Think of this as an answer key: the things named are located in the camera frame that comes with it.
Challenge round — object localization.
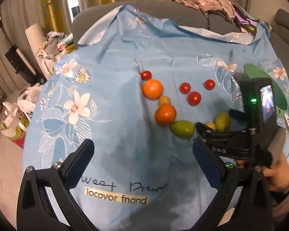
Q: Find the cardboard box with packets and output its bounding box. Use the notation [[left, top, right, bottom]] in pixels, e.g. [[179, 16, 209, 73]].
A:
[[0, 108, 30, 148]]

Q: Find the pink-brown clothing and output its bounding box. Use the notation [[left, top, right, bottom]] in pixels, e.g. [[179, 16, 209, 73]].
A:
[[172, 0, 239, 23]]

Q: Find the yellow-green oval fruit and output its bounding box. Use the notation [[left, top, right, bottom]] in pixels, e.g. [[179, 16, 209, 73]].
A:
[[215, 113, 231, 132]]

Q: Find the black flat panel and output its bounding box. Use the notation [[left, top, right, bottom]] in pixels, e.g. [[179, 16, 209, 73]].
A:
[[5, 44, 37, 83]]

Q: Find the white plastic bag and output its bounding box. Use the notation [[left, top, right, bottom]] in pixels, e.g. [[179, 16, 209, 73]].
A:
[[16, 86, 43, 121]]

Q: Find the orange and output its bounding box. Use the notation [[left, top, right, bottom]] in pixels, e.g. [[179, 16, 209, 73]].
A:
[[142, 79, 164, 100], [155, 104, 177, 126]]

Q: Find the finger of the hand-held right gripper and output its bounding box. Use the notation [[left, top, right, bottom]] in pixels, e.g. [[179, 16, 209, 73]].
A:
[[229, 109, 249, 122], [195, 122, 250, 147]]

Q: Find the green oval fruit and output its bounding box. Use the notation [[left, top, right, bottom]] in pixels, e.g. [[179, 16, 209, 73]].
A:
[[169, 120, 196, 139]]

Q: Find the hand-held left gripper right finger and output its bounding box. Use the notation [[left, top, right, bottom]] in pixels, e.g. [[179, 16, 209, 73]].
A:
[[190, 139, 273, 231]]

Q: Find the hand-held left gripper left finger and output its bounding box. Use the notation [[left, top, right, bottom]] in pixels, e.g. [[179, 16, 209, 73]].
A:
[[17, 139, 95, 231]]

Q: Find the person's right hand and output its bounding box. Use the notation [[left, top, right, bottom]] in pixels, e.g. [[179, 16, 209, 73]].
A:
[[263, 153, 289, 193]]

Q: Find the heap of mixed clothes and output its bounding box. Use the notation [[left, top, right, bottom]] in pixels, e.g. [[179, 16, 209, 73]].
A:
[[36, 31, 76, 78]]

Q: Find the person's right forearm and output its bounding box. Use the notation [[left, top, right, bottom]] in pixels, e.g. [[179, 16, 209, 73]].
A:
[[267, 166, 289, 224]]

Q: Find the white board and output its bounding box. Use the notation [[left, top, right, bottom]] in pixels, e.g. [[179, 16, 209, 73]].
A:
[[25, 23, 45, 51]]

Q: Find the blue floral cloth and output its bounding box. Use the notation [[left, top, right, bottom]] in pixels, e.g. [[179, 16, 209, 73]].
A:
[[23, 3, 289, 231]]

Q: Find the purple clothing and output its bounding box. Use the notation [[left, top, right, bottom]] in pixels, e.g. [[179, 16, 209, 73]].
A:
[[234, 3, 259, 33]]

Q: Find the grey sofa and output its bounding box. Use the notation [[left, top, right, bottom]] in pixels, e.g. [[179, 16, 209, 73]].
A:
[[72, 0, 289, 82]]

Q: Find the green bowl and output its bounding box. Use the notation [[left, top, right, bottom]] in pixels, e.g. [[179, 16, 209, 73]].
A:
[[243, 63, 289, 128]]

